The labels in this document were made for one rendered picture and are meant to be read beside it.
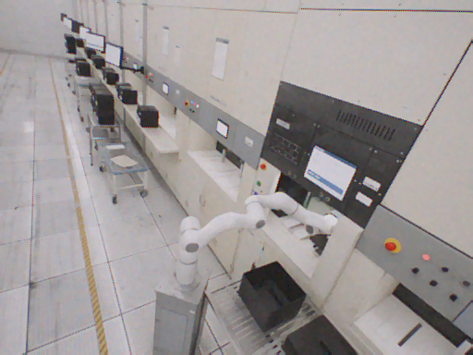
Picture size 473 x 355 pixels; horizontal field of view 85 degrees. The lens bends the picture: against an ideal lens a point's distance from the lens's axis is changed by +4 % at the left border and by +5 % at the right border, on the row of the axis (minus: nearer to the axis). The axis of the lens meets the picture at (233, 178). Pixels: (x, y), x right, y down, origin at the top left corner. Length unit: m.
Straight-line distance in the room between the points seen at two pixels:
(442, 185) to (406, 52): 0.56
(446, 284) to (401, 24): 1.08
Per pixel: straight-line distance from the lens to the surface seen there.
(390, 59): 1.41
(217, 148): 3.36
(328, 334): 1.67
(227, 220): 1.43
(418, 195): 1.36
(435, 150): 1.32
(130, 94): 5.04
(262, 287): 1.81
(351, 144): 1.45
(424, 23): 1.39
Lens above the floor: 2.13
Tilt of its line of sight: 28 degrees down
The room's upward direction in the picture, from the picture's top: 12 degrees clockwise
